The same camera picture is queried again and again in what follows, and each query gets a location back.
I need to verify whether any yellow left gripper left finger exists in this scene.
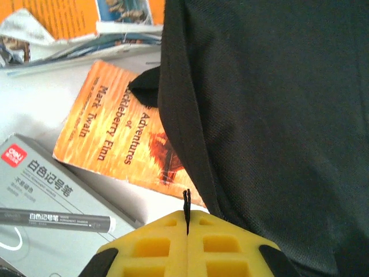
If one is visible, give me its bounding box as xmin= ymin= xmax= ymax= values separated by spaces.
xmin=80 ymin=209 xmax=190 ymax=277

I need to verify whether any grey marker pen box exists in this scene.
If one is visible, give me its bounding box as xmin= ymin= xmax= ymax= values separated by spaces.
xmin=0 ymin=132 xmax=145 ymax=277

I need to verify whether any black backpack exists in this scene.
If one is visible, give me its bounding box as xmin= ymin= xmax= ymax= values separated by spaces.
xmin=128 ymin=0 xmax=369 ymax=277

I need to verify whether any torn orange white booklet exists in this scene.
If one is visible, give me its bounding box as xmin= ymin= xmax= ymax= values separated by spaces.
xmin=0 ymin=0 xmax=167 ymax=77

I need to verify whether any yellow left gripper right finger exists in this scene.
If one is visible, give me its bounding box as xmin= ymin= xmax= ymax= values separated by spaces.
xmin=187 ymin=209 xmax=300 ymax=277

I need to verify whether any orange Huckleberry Finn paperback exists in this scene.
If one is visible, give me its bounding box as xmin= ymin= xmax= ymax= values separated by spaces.
xmin=52 ymin=59 xmax=213 ymax=208

